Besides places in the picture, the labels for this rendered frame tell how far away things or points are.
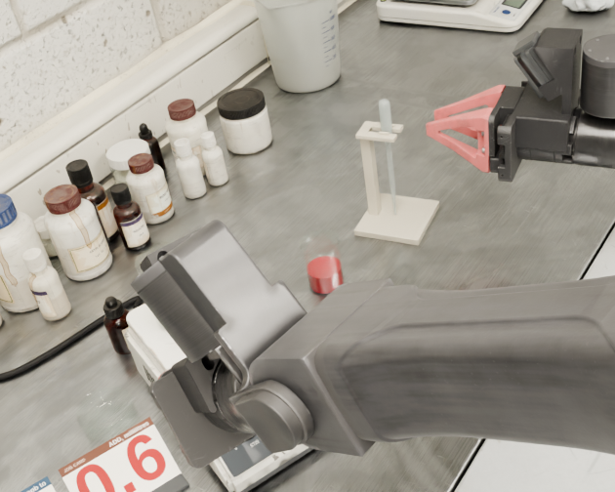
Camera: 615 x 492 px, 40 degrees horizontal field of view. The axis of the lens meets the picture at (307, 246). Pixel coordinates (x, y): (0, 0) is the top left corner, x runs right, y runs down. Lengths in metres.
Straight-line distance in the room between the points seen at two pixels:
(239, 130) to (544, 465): 0.64
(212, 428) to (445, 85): 0.83
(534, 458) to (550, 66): 0.36
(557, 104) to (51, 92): 0.65
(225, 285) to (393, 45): 1.02
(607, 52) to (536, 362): 0.56
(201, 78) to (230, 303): 0.87
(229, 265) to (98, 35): 0.78
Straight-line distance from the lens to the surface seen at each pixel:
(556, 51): 0.83
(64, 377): 0.93
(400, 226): 1.00
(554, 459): 0.77
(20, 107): 1.14
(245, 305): 0.46
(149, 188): 1.07
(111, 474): 0.79
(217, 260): 0.46
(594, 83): 0.83
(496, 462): 0.76
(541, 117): 0.85
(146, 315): 0.82
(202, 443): 0.58
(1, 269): 1.00
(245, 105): 1.17
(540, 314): 0.31
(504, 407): 0.33
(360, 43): 1.46
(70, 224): 1.00
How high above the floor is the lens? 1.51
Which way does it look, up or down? 37 degrees down
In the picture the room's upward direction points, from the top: 11 degrees counter-clockwise
